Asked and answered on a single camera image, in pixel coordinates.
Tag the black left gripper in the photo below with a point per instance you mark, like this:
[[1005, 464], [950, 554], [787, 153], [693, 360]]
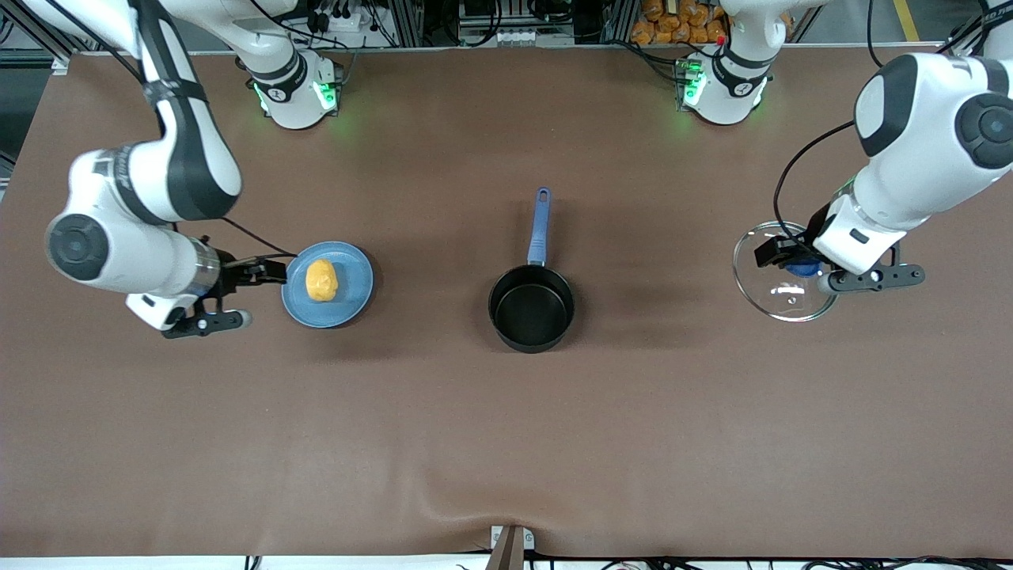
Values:
[[794, 245]]

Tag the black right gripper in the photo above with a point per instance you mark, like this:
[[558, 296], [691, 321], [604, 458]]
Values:
[[234, 275]]

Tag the glass lid with blue knob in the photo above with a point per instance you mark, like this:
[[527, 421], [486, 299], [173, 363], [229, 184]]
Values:
[[783, 305]]

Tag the yellow potato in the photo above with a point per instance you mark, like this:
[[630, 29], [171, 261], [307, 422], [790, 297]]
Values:
[[321, 281]]

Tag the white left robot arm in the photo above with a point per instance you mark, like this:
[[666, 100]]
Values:
[[910, 182]]

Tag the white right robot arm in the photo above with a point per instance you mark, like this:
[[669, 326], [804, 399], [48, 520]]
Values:
[[119, 253]]

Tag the blue round plate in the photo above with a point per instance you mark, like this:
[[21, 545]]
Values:
[[352, 293]]

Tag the bag of orange snacks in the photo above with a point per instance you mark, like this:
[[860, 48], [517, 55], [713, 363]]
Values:
[[673, 28]]

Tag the white power strip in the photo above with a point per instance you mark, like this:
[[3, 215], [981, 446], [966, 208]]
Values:
[[348, 20]]

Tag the brown table cover mat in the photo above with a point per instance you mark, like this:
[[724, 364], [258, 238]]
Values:
[[506, 443]]

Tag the grey electronics box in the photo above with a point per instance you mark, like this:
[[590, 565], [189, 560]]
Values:
[[514, 36]]

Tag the aluminium frame extrusion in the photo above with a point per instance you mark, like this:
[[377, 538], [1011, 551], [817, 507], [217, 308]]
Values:
[[969, 36], [12, 32]]

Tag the metal table clamp bracket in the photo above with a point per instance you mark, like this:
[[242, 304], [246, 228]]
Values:
[[510, 550]]

